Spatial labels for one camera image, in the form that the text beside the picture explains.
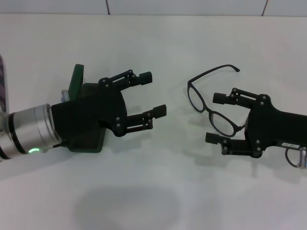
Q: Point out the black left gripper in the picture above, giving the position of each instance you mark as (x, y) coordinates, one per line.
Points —
(103, 105)

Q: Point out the green glasses case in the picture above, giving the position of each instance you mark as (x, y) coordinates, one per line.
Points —
(77, 79)

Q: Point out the black glasses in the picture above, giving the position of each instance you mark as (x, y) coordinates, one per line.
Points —
(207, 111)

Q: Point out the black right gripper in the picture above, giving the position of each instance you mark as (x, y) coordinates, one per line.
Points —
(268, 127)

